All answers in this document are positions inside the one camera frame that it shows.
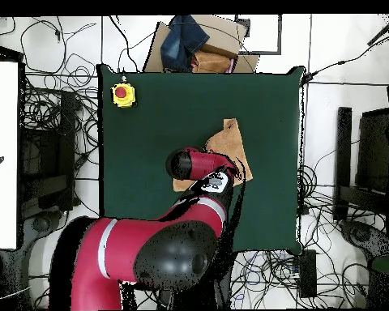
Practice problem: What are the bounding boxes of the tan terry towel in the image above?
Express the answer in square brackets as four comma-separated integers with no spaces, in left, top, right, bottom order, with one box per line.
[172,117,254,193]

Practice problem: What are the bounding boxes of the dark green tablecloth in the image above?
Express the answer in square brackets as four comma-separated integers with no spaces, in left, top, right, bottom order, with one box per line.
[96,63,307,255]

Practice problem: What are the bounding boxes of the yellow emergency stop button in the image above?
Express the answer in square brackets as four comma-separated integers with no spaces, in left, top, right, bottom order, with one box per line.
[110,82,138,109]

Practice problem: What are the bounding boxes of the tan towel in box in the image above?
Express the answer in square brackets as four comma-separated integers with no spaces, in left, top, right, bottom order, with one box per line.
[191,49,236,74]

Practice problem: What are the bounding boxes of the black equipment stand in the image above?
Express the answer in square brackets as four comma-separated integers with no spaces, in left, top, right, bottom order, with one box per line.
[19,90,82,218]

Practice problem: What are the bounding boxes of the blue denim jeans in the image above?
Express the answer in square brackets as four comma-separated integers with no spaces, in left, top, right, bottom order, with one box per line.
[160,14,211,73]

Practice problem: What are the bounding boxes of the brown cardboard box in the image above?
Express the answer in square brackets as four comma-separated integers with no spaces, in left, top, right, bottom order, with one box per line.
[142,14,261,74]

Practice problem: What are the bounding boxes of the long black bar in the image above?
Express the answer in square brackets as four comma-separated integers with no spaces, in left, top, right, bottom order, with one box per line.
[332,106,353,223]

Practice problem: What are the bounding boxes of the black power strip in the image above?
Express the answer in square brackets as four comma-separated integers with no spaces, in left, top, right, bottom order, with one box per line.
[298,249,318,299]

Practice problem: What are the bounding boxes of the black panel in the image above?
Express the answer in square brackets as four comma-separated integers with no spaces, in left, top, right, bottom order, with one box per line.
[356,108,389,195]

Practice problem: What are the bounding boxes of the white desk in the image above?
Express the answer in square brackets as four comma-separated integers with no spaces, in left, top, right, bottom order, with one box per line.
[0,61,19,250]

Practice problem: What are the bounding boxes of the dark rod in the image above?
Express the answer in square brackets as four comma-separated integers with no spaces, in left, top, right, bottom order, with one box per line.
[366,14,389,46]

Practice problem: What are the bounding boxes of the dark square frame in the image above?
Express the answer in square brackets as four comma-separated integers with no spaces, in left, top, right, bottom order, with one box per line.
[234,14,283,55]

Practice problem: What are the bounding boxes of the black cable with connector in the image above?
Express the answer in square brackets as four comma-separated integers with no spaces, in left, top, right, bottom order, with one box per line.
[300,30,389,86]

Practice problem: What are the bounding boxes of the black pedestal leg with knob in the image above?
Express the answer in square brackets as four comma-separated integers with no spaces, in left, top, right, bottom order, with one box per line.
[22,210,69,250]
[340,219,389,260]

